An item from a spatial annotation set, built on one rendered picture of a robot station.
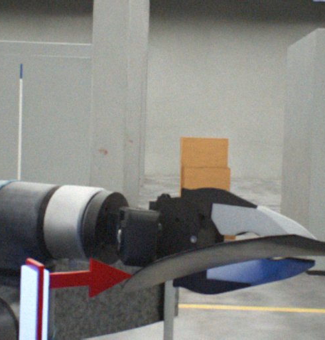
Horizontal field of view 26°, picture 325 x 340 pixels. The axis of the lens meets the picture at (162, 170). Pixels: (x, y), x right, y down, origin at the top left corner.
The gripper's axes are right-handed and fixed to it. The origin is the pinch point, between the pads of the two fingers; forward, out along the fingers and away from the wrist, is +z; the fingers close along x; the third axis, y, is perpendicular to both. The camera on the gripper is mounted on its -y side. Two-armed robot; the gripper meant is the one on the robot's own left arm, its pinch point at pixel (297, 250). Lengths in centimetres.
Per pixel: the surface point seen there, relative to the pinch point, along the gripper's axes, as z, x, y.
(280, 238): 4.3, -1.8, -20.9
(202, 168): -309, -43, 740
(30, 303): -9.1, 3.3, -24.5
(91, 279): -7.3, 2.0, -21.0
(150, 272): -7.3, 2.0, -12.7
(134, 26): -484, -251, 859
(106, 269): -6.7, 1.3, -20.3
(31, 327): -8.9, 4.7, -24.4
